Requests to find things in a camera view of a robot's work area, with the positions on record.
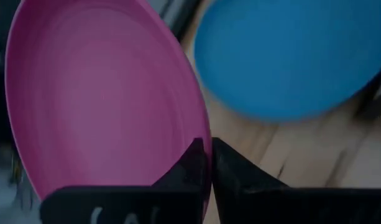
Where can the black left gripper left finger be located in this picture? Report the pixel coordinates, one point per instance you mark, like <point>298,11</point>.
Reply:
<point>165,199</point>

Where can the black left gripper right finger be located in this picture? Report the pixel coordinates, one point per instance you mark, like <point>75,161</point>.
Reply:
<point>258,202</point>

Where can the pink plate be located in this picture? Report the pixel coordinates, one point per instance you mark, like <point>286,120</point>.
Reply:
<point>100,93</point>

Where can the blue plate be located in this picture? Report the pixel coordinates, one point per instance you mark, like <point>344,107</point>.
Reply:
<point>286,56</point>

